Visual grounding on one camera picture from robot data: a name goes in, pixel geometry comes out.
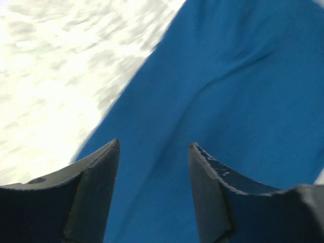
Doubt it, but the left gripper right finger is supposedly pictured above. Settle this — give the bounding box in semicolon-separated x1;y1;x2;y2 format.
188;143;323;243

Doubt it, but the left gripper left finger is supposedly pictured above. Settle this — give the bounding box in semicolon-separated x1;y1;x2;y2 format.
1;139;120;243

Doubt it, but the blue polo t shirt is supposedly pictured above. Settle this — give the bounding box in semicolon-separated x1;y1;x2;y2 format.
77;1;323;242

